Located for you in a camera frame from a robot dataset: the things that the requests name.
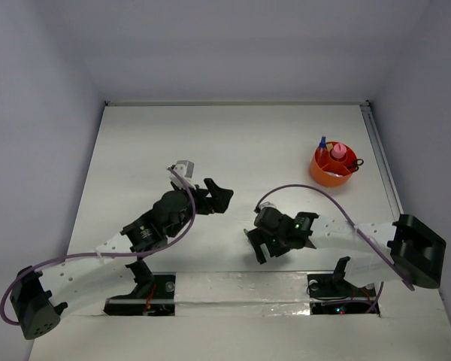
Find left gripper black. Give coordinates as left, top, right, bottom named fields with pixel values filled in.
left=167, top=178, right=232, bottom=238

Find clear bottle blue cap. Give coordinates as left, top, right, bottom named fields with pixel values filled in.
left=315, top=136, right=328, bottom=163

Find black handled scissors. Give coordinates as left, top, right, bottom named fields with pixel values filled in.
left=347, top=158, right=364, bottom=173

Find blue highlighter pen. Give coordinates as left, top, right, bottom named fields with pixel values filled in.
left=327, top=171, right=343, bottom=177

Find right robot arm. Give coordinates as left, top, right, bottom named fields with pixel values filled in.
left=245, top=207, right=446, bottom=295

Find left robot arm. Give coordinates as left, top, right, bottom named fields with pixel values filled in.
left=0, top=177, right=234, bottom=340

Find silver taped front panel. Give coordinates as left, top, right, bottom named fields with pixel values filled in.
left=174, top=272, right=310, bottom=317

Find orange round organizer container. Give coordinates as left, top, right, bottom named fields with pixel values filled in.
left=309, top=140, right=358, bottom=187

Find pink capped glue bottle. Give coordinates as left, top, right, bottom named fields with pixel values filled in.
left=330, top=143, right=347, bottom=161

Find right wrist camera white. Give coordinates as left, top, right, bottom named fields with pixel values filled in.
left=254, top=202, right=277, bottom=214

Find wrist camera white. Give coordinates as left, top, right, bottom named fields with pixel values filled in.
left=254, top=202, right=277, bottom=214
left=169, top=160, right=195, bottom=189

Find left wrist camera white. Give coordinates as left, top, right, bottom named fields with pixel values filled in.
left=169, top=160, right=195, bottom=189

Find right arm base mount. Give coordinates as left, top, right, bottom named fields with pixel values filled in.
left=306, top=256, right=380, bottom=315

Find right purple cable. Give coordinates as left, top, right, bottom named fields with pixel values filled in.
left=253, top=183, right=416, bottom=315

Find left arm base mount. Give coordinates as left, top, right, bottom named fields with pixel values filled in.
left=103, top=259, right=176, bottom=317

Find aluminium rail right edge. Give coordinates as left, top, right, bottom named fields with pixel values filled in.
left=360, top=99, right=422, bottom=267

